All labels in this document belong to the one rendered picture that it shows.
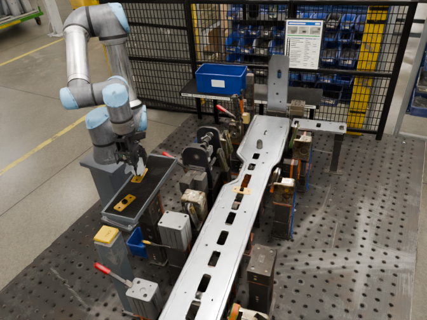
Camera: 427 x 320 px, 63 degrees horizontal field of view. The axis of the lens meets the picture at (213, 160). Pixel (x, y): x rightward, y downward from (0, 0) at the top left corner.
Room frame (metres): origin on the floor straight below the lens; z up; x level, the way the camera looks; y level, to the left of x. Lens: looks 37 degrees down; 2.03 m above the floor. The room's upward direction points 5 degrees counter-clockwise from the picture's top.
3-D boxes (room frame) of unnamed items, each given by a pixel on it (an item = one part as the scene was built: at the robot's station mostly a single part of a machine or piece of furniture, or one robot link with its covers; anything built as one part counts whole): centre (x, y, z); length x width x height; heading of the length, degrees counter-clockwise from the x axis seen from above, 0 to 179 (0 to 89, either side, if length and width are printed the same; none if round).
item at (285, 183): (1.12, -0.30, 0.87); 0.12 x 0.09 x 0.35; 68
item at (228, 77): (2.11, -0.10, 1.10); 0.30 x 0.17 x 0.13; 68
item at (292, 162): (1.32, -0.37, 0.84); 0.11 x 0.08 x 0.29; 68
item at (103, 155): (1.35, 0.49, 1.15); 0.15 x 0.15 x 0.10
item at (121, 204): (0.94, 0.34, 1.17); 0.08 x 0.04 x 0.01; 145
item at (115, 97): (1.02, 0.29, 1.53); 0.09 x 0.08 x 0.11; 10
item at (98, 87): (1.11, 0.33, 1.53); 0.11 x 0.11 x 0.08; 10
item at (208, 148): (1.30, 0.04, 0.94); 0.18 x 0.13 x 0.49; 158
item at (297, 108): (1.77, -0.51, 0.88); 0.08 x 0.08 x 0.36; 68
